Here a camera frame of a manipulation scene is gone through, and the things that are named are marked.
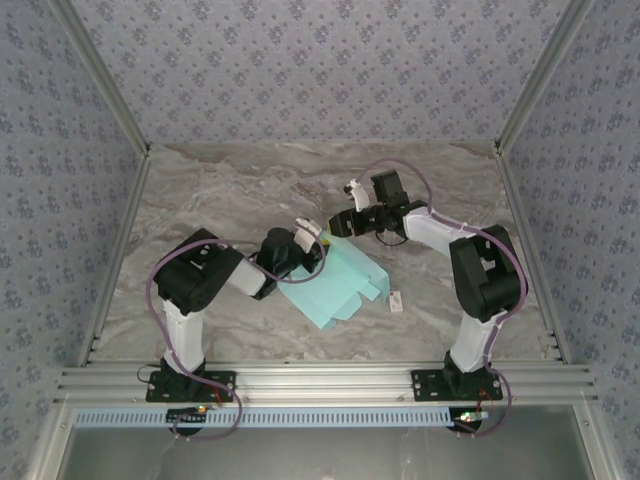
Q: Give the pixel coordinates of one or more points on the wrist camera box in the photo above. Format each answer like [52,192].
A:
[360,197]
[305,235]

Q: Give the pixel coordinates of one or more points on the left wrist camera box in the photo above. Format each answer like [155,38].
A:
[305,235]

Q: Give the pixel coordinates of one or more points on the light blue paper box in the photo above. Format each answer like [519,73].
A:
[340,285]

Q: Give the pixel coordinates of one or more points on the aluminium frame post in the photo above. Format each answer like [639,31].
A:
[107,80]
[537,80]

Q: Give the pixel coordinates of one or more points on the small white card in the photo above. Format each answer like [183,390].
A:
[396,301]

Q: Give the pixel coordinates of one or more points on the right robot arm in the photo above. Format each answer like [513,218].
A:
[487,280]

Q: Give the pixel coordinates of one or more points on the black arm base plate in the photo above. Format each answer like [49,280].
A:
[155,395]
[425,390]

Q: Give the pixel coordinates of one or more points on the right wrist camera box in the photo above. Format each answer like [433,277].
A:
[360,197]

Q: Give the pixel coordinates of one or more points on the aluminium table side rail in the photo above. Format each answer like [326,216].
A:
[122,230]
[515,200]

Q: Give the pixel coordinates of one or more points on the wide aluminium frame rail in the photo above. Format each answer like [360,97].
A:
[320,382]

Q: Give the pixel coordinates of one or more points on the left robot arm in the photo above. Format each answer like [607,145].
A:
[192,280]

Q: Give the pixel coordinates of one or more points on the small circuit board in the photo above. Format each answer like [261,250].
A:
[470,416]
[185,415]

